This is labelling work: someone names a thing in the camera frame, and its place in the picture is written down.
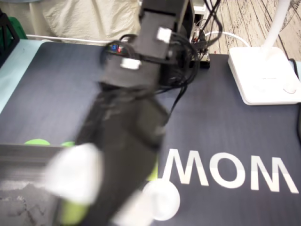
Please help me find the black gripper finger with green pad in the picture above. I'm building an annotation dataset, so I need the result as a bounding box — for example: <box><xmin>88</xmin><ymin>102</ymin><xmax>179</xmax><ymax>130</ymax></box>
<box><xmin>55</xmin><ymin>195</ymin><xmax>95</xmax><ymax>226</ymax></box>

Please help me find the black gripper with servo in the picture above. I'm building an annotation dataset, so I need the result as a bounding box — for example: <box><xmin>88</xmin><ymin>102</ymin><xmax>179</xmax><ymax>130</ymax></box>
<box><xmin>75</xmin><ymin>86</ymin><xmax>170</xmax><ymax>226</ymax></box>

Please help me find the small white plastic cup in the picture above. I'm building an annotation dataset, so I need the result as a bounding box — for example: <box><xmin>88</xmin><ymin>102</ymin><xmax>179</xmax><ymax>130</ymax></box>
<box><xmin>46</xmin><ymin>143</ymin><xmax>104</xmax><ymax>206</ymax></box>

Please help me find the white round plastic dish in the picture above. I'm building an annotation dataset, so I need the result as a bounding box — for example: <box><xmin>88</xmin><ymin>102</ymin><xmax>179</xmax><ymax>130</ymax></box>
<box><xmin>142</xmin><ymin>180</ymin><xmax>181</xmax><ymax>221</ymax></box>

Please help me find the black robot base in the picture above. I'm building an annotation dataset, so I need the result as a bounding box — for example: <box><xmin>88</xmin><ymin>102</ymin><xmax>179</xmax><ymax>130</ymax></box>
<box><xmin>191</xmin><ymin>53</ymin><xmax>211</xmax><ymax>69</ymax></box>

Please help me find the dark grey plastic tray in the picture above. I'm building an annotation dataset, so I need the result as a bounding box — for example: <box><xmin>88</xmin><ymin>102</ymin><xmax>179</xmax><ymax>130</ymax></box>
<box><xmin>0</xmin><ymin>144</ymin><xmax>78</xmax><ymax>226</ymax></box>

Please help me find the dark grey printed desk mat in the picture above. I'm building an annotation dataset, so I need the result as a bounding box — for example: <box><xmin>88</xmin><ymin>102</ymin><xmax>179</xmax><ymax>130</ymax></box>
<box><xmin>0</xmin><ymin>41</ymin><xmax>301</xmax><ymax>226</ymax></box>

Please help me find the blue circuit board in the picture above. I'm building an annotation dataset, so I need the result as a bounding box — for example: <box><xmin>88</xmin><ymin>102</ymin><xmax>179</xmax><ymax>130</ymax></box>
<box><xmin>105</xmin><ymin>43</ymin><xmax>127</xmax><ymax>57</ymax></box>

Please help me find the person's beige shirt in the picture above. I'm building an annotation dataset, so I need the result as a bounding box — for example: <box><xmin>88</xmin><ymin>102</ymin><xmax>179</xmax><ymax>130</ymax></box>
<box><xmin>29</xmin><ymin>0</ymin><xmax>144</xmax><ymax>45</ymax></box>

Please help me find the white desk lamp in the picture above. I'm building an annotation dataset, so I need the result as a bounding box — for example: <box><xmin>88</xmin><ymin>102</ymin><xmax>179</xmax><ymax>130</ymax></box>
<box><xmin>227</xmin><ymin>0</ymin><xmax>301</xmax><ymax>106</ymax></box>

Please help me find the green plastic object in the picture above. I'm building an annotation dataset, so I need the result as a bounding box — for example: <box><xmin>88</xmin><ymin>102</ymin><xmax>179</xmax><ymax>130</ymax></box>
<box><xmin>7</xmin><ymin>16</ymin><xmax>28</xmax><ymax>40</ymax></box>

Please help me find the black servo cable bundle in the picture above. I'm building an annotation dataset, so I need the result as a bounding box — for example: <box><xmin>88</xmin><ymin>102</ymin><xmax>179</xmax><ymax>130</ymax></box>
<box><xmin>117</xmin><ymin>0</ymin><xmax>224</xmax><ymax>118</ymax></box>

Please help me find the white power cable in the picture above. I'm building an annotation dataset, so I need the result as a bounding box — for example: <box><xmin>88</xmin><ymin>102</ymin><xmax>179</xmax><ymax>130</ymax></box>
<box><xmin>25</xmin><ymin>31</ymin><xmax>250</xmax><ymax>48</ymax></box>

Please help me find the black printed frame stand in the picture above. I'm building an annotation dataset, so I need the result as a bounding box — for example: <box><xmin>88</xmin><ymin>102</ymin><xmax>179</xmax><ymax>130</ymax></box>
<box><xmin>0</xmin><ymin>8</ymin><xmax>20</xmax><ymax>69</ymax></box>

